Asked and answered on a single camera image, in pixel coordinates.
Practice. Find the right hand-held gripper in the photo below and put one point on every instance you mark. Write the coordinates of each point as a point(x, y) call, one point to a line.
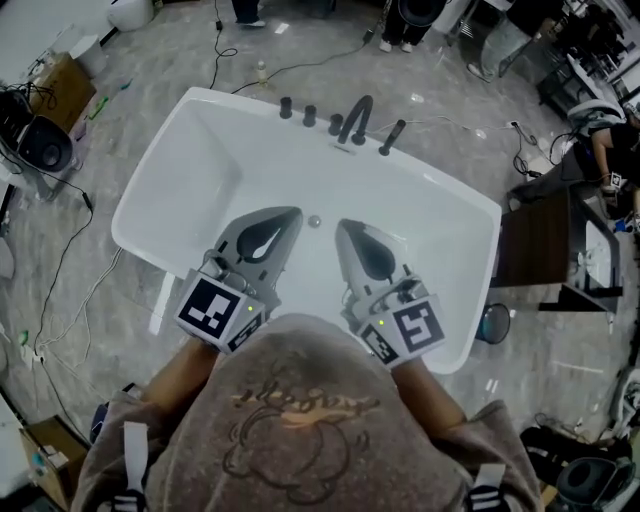
point(415, 327)

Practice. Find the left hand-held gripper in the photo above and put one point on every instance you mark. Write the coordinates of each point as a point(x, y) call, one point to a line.
point(207, 310)

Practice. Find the person's left forearm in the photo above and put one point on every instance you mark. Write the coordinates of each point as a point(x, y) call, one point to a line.
point(185, 370)

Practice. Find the person's right forearm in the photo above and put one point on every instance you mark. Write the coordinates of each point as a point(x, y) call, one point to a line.
point(425, 395)

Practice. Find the white bathtub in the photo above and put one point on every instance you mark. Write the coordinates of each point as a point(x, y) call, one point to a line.
point(200, 165)

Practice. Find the chrome overflow slot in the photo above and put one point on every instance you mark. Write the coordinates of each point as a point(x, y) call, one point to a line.
point(340, 147)

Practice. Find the black hand shower wand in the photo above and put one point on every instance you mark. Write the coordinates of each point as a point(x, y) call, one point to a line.
point(392, 137)

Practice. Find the teal mesh trash bin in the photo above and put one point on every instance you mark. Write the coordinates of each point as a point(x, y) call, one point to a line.
point(492, 325)

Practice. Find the black faucet knob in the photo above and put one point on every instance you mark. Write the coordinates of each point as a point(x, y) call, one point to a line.
point(309, 115)
point(286, 107)
point(335, 124)

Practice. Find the clear plastic bottle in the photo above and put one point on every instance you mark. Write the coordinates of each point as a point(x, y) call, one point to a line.
point(260, 72)

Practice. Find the person's brown printed shirt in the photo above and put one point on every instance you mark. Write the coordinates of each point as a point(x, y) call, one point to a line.
point(300, 425)

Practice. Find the green floor tool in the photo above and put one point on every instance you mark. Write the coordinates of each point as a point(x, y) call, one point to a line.
point(100, 107)

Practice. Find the brown cardboard box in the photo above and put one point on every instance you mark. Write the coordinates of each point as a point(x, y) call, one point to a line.
point(62, 92)

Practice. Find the white power strip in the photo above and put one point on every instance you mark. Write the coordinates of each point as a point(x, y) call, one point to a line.
point(36, 358)

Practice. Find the white cylindrical bin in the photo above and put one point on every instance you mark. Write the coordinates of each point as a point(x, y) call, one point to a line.
point(90, 55)

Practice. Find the white round ceramic basin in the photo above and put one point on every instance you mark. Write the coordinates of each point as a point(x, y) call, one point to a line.
point(131, 12)

